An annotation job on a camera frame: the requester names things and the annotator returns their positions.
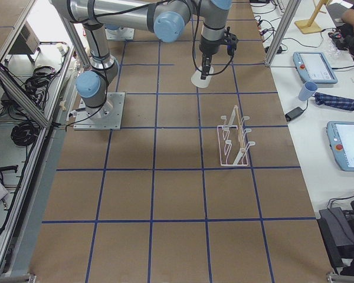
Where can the aluminium frame post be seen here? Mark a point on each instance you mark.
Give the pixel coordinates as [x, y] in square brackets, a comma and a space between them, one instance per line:
[281, 31]

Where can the teach pendant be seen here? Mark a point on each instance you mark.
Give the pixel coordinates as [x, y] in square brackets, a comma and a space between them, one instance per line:
[314, 67]
[341, 138]

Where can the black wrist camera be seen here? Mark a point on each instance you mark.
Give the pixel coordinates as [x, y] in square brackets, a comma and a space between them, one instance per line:
[231, 41]

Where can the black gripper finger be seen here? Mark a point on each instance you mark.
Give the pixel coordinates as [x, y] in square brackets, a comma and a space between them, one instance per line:
[208, 64]
[203, 67]

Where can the blue cup on desk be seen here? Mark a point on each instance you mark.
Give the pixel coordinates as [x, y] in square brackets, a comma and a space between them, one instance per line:
[308, 89]

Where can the blue plaid folded umbrella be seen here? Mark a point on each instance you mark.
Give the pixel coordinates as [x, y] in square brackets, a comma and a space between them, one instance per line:
[334, 101]

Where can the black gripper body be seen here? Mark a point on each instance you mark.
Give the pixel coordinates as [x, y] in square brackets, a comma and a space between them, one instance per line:
[210, 47]

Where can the wooden stand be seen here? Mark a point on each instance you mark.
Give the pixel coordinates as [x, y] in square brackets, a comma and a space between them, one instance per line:
[309, 26]

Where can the near teach pendant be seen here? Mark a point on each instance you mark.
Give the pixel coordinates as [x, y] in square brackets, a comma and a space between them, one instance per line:
[341, 138]

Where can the black power adapter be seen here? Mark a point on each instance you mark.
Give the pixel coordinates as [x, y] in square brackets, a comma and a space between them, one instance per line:
[293, 114]

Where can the white wire cup rack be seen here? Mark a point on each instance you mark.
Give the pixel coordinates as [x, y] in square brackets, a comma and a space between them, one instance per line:
[232, 140]

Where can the pale green plastic cup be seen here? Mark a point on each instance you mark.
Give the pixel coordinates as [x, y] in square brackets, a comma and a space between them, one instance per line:
[197, 81]

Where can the far teach pendant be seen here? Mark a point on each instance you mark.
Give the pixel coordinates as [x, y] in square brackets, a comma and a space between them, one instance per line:
[314, 67]

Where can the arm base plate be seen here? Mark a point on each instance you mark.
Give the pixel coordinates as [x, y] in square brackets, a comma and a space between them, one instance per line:
[109, 116]
[127, 35]

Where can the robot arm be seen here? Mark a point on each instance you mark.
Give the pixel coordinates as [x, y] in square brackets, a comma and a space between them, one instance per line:
[165, 19]
[114, 28]

